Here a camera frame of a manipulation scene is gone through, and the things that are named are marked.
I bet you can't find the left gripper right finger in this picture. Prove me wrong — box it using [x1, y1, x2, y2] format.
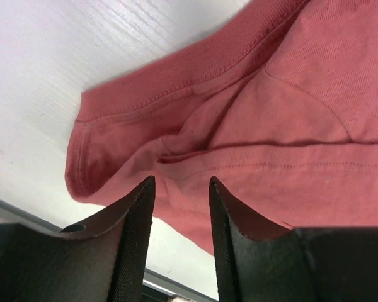
[209, 177, 378, 301]

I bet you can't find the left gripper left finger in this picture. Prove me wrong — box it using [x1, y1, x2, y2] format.
[0, 176, 155, 301]

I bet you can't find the salmon pink t shirt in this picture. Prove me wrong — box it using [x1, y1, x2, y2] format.
[65, 1, 378, 253]

